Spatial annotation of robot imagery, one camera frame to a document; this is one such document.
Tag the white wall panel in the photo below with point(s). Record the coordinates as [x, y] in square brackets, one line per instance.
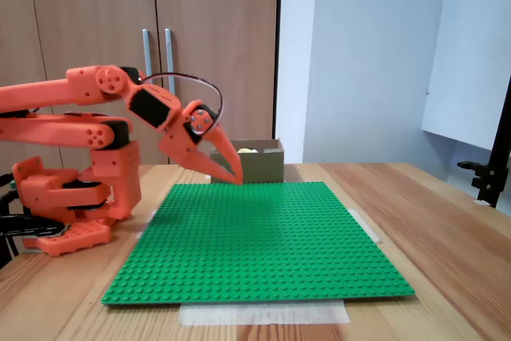
[467, 77]

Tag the wooden cabinet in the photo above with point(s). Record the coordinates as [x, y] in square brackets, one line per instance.
[92, 5]

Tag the brown cardboard box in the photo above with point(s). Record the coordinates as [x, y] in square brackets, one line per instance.
[263, 169]

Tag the black camera stand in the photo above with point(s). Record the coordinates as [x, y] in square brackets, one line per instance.
[489, 181]

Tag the white yellow black fabric ball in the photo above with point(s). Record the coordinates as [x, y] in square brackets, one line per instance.
[247, 150]

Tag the black table clamp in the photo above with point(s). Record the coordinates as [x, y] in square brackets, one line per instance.
[28, 227]

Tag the narrow masking tape strip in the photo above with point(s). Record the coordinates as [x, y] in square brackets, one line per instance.
[145, 225]
[367, 227]

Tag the wide masking tape strip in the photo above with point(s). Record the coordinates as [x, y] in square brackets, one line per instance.
[259, 315]

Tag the green studded baseplate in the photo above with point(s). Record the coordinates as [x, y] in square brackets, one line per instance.
[279, 245]

